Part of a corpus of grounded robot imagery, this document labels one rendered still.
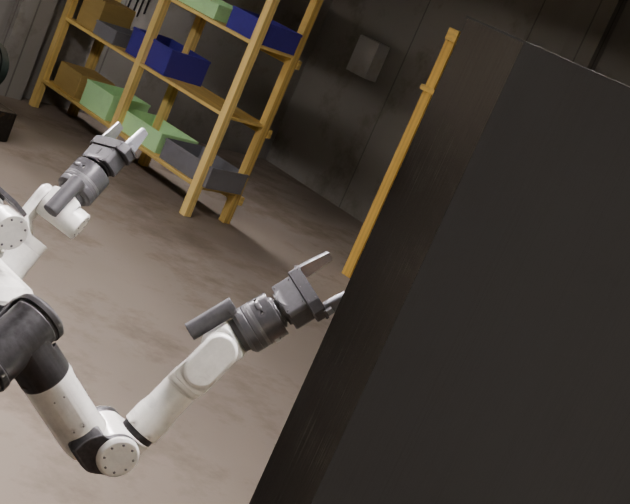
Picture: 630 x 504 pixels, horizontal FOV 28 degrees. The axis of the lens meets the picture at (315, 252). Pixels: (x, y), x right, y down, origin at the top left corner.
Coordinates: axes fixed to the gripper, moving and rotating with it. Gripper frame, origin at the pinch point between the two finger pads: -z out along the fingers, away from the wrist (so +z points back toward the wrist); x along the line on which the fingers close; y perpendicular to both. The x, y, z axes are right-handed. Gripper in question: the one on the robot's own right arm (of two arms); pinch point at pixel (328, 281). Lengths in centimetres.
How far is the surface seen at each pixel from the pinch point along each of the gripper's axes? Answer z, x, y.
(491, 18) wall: -276, 652, 552
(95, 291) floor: 90, 340, 294
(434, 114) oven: -11, -72, -93
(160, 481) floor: 85, 153, 222
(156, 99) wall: 9, 774, 536
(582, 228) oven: -13, -92, -94
